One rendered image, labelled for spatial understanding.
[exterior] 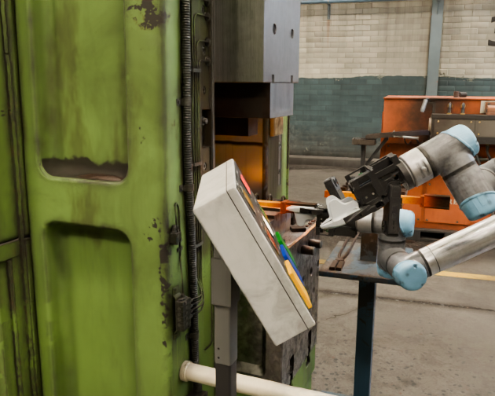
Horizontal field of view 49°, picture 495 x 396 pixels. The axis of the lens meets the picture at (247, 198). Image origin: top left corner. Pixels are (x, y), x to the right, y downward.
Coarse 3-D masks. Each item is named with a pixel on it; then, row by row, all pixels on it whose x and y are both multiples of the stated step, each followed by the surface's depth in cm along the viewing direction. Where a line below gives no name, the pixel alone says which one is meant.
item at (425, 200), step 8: (328, 192) 192; (344, 192) 190; (408, 200) 183; (416, 200) 182; (424, 200) 182; (432, 200) 181; (440, 200) 181; (448, 200) 180; (440, 208) 180; (448, 208) 180
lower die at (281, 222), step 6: (264, 210) 164; (270, 210) 163; (276, 210) 163; (270, 216) 158; (276, 216) 159; (282, 216) 165; (288, 216) 170; (270, 222) 155; (276, 222) 160; (282, 222) 165; (288, 222) 171; (276, 228) 160; (282, 228) 166; (288, 228) 171
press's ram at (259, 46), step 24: (216, 0) 142; (240, 0) 140; (264, 0) 137; (288, 0) 154; (216, 24) 143; (240, 24) 141; (264, 24) 139; (288, 24) 155; (216, 48) 145; (240, 48) 142; (264, 48) 140; (288, 48) 157; (216, 72) 146; (240, 72) 143; (264, 72) 141; (288, 72) 159
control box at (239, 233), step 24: (216, 168) 119; (216, 192) 91; (240, 192) 91; (216, 216) 89; (240, 216) 89; (264, 216) 114; (216, 240) 90; (240, 240) 90; (264, 240) 90; (240, 264) 91; (264, 264) 91; (240, 288) 92; (264, 288) 92; (288, 288) 92; (264, 312) 93; (288, 312) 93; (288, 336) 94
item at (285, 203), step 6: (264, 204) 165; (270, 204) 164; (276, 204) 164; (282, 204) 162; (288, 204) 162; (294, 204) 161; (300, 204) 161; (306, 204) 160; (312, 204) 159; (282, 210) 162
